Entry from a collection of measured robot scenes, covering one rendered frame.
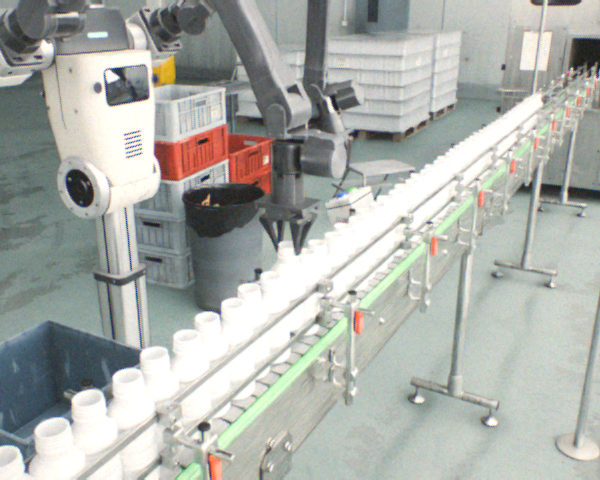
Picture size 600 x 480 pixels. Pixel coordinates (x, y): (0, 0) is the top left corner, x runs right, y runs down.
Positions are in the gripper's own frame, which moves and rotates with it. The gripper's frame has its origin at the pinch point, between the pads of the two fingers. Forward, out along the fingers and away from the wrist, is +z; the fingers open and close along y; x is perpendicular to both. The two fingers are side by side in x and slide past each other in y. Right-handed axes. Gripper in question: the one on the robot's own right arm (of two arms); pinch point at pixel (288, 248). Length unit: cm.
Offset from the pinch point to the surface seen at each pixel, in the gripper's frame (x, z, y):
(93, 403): -46.1, 4.8, -1.3
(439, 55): 798, 31, -220
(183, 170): 181, 48, -173
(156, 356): -34.3, 4.4, -1.4
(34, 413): -16, 45, -56
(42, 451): -55, 5, 0
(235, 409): -21.9, 19.5, 2.7
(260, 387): -14.8, 19.5, 2.9
